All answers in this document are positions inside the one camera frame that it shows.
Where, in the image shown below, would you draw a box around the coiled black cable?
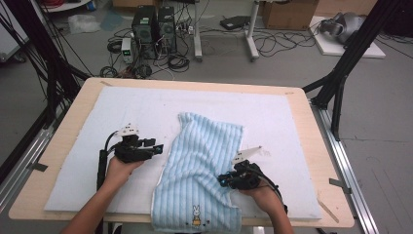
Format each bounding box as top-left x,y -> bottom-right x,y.
167,53 -> 191,73

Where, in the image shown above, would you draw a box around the aluminium rail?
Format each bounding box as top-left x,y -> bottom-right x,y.
310,101 -> 380,234
0,106 -> 66,213

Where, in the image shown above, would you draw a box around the white desk leg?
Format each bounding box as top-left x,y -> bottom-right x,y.
193,0 -> 205,62
244,0 -> 261,61

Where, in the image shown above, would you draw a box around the person's right hand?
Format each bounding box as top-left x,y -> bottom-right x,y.
240,183 -> 282,214

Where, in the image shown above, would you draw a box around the person's left hand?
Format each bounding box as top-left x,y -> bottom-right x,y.
104,156 -> 144,193

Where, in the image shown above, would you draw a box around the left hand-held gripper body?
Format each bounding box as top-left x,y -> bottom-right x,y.
114,123 -> 154,164

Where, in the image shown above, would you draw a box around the white power supply box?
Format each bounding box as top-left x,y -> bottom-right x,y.
121,37 -> 133,64

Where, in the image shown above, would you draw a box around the white cabinet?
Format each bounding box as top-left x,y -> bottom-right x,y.
0,19 -> 29,63

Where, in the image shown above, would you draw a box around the black flat device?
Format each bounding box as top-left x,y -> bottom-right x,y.
219,15 -> 251,31

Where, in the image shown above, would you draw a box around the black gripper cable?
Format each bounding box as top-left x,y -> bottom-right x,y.
95,131 -> 120,234
249,165 -> 289,215

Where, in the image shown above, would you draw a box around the loose black floor cables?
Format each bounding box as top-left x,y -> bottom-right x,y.
252,27 -> 318,59

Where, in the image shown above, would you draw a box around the black tape strip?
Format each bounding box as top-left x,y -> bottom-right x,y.
27,162 -> 49,173

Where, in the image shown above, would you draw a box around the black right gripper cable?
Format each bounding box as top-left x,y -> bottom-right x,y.
249,165 -> 289,215

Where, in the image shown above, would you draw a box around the grey headset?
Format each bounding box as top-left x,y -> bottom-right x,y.
319,12 -> 366,45

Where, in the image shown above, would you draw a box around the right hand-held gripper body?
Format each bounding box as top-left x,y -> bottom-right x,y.
231,145 -> 271,191

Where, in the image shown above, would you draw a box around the blue striped towel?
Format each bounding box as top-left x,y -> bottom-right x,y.
150,111 -> 244,234

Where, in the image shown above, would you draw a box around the large black computer tower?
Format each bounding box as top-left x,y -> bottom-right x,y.
131,5 -> 159,60

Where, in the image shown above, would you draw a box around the white foam mat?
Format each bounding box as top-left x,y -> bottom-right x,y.
44,86 -> 323,220

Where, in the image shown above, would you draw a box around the slim black computer tower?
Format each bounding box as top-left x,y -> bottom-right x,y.
157,6 -> 178,55

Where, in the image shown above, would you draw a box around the thin wooden stick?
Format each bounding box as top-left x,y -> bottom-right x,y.
317,198 -> 341,224

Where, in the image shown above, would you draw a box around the brown cardboard box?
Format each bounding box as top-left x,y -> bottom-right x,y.
261,0 -> 319,31

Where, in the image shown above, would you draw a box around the white floor board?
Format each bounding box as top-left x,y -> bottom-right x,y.
308,15 -> 387,59

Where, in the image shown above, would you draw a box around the grey metal bracket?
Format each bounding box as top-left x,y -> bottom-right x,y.
328,177 -> 353,195

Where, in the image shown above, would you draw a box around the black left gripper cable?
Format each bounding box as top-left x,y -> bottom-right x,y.
95,131 -> 120,234

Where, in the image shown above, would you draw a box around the black metal frame stand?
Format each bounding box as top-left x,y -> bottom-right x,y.
0,0 -> 91,129
301,0 -> 403,141

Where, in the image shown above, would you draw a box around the clear plastic bag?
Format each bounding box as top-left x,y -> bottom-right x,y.
67,14 -> 102,35

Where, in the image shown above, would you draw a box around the blue-grey sheet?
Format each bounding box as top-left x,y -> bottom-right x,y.
98,9 -> 125,32

